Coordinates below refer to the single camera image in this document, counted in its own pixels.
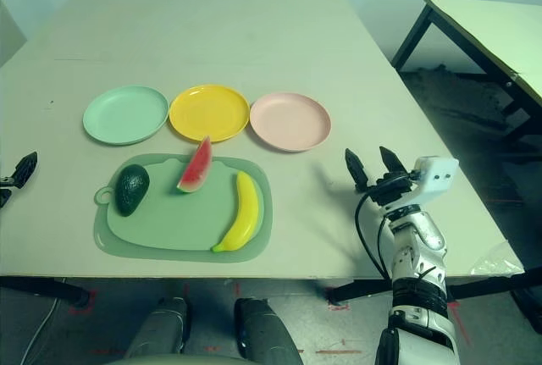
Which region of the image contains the dark green toy avocado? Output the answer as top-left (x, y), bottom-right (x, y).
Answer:
top-left (114, 163), bottom-right (151, 217)

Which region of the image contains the pink round plate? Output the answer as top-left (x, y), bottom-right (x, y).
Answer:
top-left (249, 92), bottom-right (332, 153)

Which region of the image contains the grey robot leg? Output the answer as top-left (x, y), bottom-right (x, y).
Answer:
top-left (124, 296), bottom-right (190, 360)
top-left (234, 296), bottom-right (304, 365)

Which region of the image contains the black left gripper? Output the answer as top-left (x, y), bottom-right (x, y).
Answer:
top-left (0, 151), bottom-right (39, 209)

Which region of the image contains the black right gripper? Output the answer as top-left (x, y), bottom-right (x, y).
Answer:
top-left (345, 146), bottom-right (418, 213)

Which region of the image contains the long black table foot bar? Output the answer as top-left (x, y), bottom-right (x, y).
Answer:
top-left (444, 269), bottom-right (542, 336)

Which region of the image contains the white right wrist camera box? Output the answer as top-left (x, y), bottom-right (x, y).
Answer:
top-left (412, 155), bottom-right (461, 205)

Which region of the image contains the mint green round plate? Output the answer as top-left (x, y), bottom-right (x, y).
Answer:
top-left (82, 84), bottom-right (170, 147)

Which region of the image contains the grey robot left leg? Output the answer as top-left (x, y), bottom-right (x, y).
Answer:
top-left (124, 296), bottom-right (190, 360)

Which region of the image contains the yellow round plate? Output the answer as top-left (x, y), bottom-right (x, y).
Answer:
top-left (169, 83), bottom-right (251, 143)

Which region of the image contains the yellow toy banana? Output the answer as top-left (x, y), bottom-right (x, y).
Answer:
top-left (211, 170), bottom-right (261, 253)

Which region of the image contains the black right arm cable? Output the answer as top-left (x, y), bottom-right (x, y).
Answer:
top-left (353, 191), bottom-right (393, 284)

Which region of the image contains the red toy watermelon slice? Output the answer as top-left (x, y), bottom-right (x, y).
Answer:
top-left (176, 135), bottom-right (213, 194)

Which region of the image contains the grey robot right leg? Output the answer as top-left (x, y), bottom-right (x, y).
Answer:
top-left (234, 296), bottom-right (304, 365)

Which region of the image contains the grey robot torso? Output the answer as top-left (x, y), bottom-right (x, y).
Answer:
top-left (105, 352), bottom-right (238, 365)

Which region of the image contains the clear plastic bag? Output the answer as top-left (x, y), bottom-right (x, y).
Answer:
top-left (469, 241), bottom-right (526, 276)

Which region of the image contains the green silicone cutting board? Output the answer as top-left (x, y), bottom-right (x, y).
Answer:
top-left (92, 152), bottom-right (273, 263)

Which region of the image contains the white floor cable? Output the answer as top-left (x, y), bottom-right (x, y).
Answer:
top-left (19, 292), bottom-right (60, 365)

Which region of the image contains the side table with black legs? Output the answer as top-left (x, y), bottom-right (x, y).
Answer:
top-left (390, 0), bottom-right (542, 146)

